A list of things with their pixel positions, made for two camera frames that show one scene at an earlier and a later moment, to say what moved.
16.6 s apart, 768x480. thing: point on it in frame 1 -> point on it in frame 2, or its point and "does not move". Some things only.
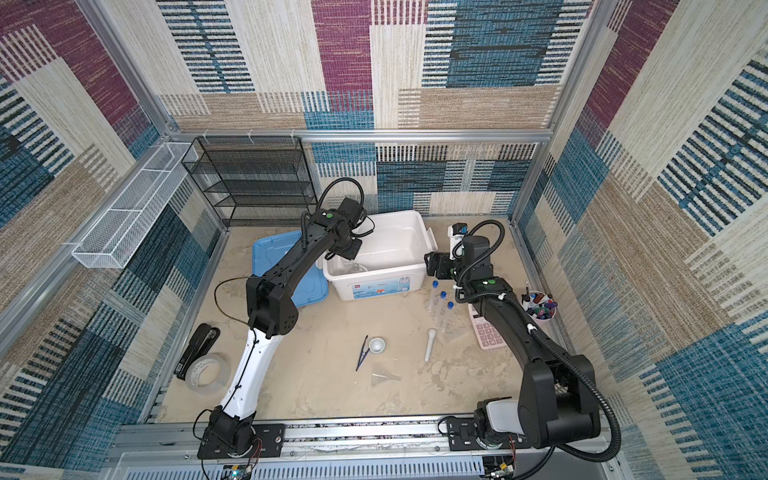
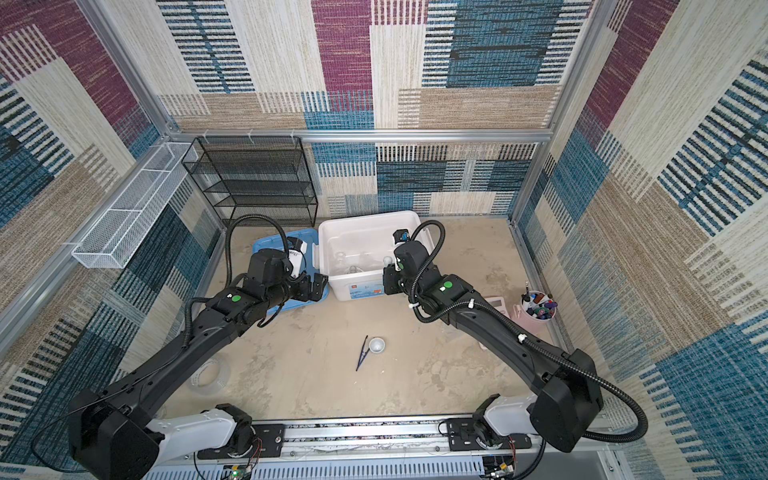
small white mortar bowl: x=377 y=345 does not move
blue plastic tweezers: x=361 y=360 does not move
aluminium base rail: x=390 y=450 does not move
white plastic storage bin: x=391 y=262 does not move
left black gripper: x=352 y=255 -> x=317 y=287
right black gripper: x=440 y=260 -> x=389 y=273
